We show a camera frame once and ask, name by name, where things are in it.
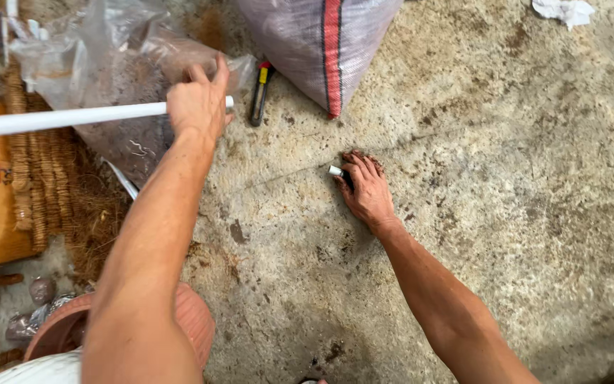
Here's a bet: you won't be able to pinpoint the person's left hand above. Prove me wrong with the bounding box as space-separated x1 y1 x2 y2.
166 53 235 143

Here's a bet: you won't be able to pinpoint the person's right hand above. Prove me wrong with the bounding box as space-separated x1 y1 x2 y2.
333 150 398 231

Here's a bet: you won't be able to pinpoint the small black marker silver tip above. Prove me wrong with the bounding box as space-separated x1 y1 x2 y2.
328 165 355 188

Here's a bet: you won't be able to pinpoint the long white plastic pipe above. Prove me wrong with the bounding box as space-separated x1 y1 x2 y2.
0 96 235 139

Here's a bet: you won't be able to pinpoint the black yellow utility knife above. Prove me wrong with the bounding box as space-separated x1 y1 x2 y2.
248 60 276 128

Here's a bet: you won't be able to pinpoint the woven sack with red stripe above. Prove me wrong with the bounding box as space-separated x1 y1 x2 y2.
235 0 405 119

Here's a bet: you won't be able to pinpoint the clear plastic bag of soil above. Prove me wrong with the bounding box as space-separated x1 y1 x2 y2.
9 0 258 188

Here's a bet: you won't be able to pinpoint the brown coir fibre mat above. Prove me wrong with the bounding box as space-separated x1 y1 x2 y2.
3 58 133 284

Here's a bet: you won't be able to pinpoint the terracotta plastic pot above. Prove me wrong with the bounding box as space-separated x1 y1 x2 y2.
23 283 216 375

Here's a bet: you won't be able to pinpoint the small clear plastic bags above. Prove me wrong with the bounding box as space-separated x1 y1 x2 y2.
5 276 80 342

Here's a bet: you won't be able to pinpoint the crumpled white paper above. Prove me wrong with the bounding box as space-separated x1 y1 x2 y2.
531 0 596 31

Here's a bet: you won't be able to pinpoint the person's white shirt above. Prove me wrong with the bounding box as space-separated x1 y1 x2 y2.
0 349 84 384

